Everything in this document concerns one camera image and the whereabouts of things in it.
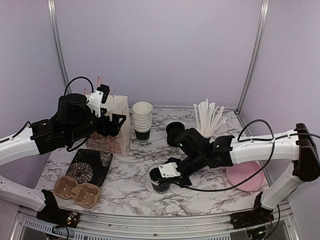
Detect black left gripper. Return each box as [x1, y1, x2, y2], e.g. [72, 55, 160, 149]
[67, 107, 127, 144]

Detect black takeout coffee cup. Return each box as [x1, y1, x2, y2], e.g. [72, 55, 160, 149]
[148, 164, 170, 194]

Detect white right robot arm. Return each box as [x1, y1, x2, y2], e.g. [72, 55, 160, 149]
[149, 123, 320, 224]

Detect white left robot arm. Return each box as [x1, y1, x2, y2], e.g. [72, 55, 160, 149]
[0, 91, 127, 165]

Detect white paper takeout bag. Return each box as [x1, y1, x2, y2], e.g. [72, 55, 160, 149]
[85, 83, 132, 157]

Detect stack of paper cups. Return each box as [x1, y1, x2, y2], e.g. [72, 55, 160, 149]
[132, 101, 153, 144]

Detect black floral tray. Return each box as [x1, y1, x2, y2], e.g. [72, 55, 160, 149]
[65, 149, 113, 187]

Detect stack of black lids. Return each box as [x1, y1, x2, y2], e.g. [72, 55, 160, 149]
[165, 121, 185, 148]

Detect black cup holding straws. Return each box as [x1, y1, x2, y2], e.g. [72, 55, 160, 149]
[200, 131, 213, 139]

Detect brown cardboard cup carrier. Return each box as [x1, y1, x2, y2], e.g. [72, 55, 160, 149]
[53, 175, 101, 209]

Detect pink plastic plate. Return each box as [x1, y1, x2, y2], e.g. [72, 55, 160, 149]
[226, 161, 265, 192]

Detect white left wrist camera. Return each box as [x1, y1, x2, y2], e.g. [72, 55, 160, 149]
[86, 84, 110, 118]

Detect aluminium table edge rail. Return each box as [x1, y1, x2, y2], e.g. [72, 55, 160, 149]
[7, 202, 301, 240]

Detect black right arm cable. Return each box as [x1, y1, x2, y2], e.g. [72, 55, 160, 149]
[172, 119, 277, 192]

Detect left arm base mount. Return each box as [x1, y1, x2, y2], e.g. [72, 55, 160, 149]
[36, 189, 80, 228]

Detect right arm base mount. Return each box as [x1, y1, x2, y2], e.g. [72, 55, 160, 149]
[230, 192, 274, 230]

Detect left aluminium frame post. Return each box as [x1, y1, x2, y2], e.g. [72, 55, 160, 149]
[47, 0, 69, 87]

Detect aluminium frame post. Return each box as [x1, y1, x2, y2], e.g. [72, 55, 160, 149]
[47, 0, 69, 87]
[235, 0, 271, 114]

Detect right aluminium frame post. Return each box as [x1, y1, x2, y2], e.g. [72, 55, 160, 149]
[235, 0, 271, 114]

